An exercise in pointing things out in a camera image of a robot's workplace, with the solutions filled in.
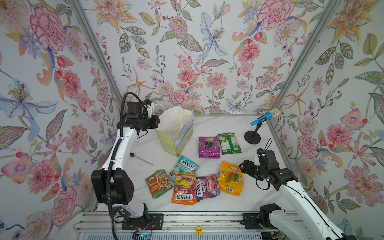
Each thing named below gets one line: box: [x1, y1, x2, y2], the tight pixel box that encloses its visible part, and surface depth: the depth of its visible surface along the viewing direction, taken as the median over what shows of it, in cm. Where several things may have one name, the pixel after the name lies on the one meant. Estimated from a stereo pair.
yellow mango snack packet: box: [217, 161, 244, 197], surface depth 84 cm
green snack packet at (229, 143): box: [217, 132, 242, 155], surface depth 103 cm
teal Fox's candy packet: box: [168, 155, 200, 185], surface depth 91 cm
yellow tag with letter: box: [195, 226, 204, 236], surface depth 72 cm
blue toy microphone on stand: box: [244, 108, 280, 145], surface depth 97 cm
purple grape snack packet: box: [198, 136, 221, 159], surface depth 97 cm
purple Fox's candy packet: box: [196, 174, 221, 202], surface depth 83 cm
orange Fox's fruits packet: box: [172, 173, 198, 206], surface depth 83 cm
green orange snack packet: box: [145, 169, 174, 199], surface depth 88 cm
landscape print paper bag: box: [155, 106, 194, 157], surface depth 88 cm
